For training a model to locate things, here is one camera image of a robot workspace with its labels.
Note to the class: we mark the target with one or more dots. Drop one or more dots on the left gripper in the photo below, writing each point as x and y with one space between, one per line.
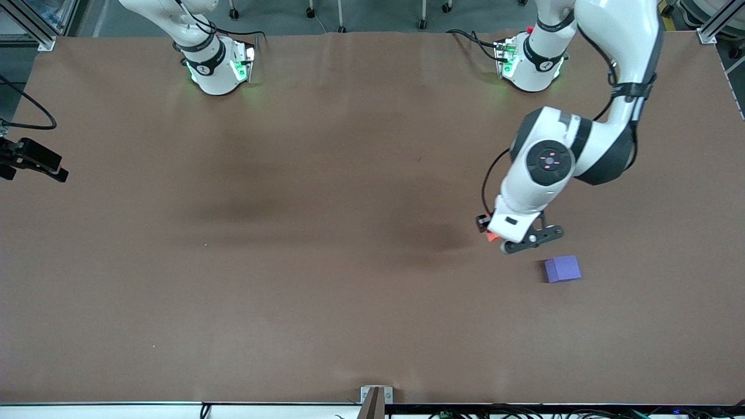
482 222

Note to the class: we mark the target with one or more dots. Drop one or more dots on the orange foam cube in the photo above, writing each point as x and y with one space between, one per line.
492 237

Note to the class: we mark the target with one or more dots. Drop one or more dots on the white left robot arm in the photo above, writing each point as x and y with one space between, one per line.
617 35

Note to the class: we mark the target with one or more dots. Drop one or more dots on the blue-purple foam cube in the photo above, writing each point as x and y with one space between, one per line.
563 269

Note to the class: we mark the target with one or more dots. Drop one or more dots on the grey metal table bracket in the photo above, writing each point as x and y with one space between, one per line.
375 401

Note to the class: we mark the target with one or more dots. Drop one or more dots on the aluminium frame post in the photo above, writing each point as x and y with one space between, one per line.
707 35
43 41

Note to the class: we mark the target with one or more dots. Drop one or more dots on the black clamp mount device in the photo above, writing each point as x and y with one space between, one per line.
35 154

